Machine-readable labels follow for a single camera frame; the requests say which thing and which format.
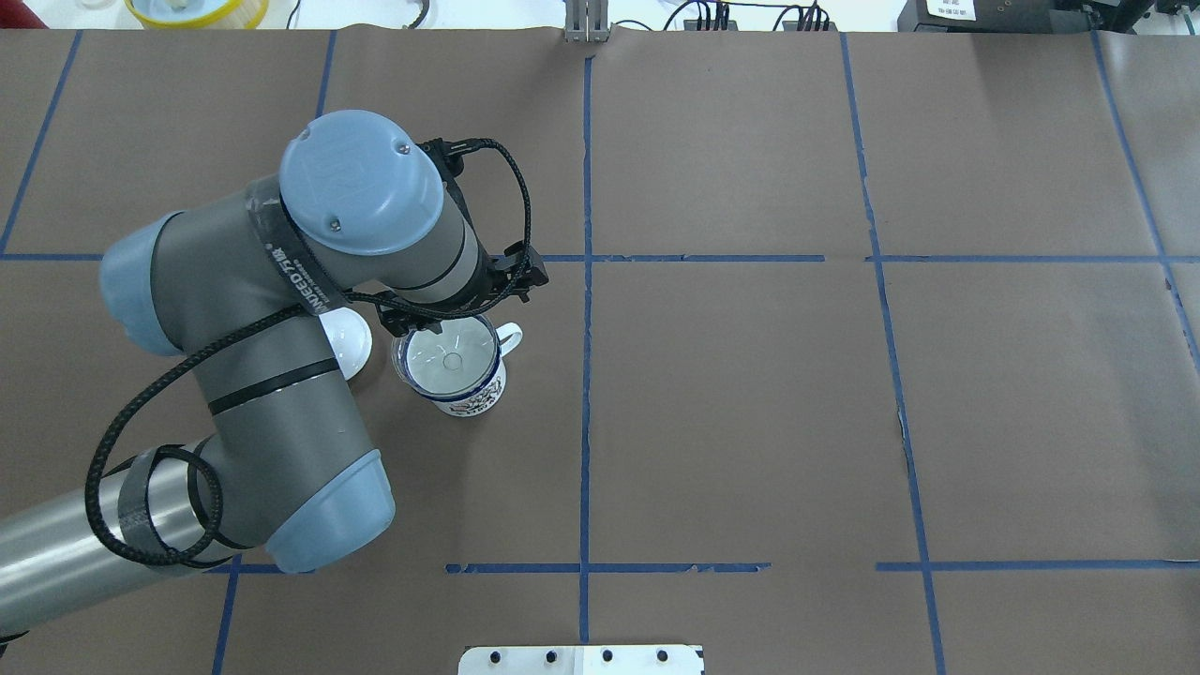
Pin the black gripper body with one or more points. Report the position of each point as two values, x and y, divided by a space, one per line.
410 322

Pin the white enamel mug lid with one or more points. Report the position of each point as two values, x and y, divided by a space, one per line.
350 338

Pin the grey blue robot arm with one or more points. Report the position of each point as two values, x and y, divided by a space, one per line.
254 439

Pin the white enamel mug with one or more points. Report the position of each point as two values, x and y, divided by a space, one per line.
482 400

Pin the yellow rimmed bowl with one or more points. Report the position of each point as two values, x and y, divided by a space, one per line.
198 15

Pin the black device box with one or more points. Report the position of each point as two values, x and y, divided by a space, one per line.
1021 17

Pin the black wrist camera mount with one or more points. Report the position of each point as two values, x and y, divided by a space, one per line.
447 157

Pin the aluminium frame post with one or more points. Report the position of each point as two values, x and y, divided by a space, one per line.
586 21

